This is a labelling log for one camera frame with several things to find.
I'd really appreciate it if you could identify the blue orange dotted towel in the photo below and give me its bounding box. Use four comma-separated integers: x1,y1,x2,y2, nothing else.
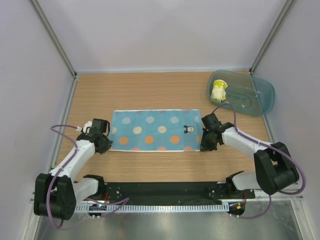
108,109,203,152

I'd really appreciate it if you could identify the yellow green patterned towel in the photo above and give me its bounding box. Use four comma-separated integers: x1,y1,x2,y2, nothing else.
211,79,228,103

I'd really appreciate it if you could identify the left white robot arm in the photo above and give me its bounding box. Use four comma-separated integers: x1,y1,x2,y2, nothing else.
33,133,113,220

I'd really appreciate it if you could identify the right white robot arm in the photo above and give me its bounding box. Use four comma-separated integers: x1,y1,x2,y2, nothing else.
200,121,300,195

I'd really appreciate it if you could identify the clear blue plastic tray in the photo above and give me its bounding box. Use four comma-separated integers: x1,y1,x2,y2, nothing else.
206,70,275,116

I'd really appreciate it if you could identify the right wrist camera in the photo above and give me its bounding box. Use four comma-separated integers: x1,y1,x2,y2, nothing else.
201,113,222,131

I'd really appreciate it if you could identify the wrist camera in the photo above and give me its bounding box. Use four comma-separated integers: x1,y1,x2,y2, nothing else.
201,113,222,131
89,118,110,137

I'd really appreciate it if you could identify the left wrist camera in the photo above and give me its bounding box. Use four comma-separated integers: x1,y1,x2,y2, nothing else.
89,118,110,137

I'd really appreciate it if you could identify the white slotted cable duct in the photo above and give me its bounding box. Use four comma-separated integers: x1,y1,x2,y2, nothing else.
74,202,229,214

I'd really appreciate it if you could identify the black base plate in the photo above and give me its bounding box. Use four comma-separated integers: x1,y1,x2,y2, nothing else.
92,181,256,204

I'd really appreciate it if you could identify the front aluminium rail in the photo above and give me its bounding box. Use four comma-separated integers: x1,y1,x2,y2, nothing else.
29,182,304,204

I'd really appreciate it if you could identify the left aluminium frame post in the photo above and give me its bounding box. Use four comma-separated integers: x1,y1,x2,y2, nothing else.
28,0,77,79

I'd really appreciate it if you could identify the aluminium frame post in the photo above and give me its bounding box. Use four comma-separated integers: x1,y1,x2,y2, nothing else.
249,0,297,76
28,0,77,79

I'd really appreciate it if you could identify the right aluminium frame post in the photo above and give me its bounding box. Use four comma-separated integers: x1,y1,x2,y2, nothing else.
249,0,297,76

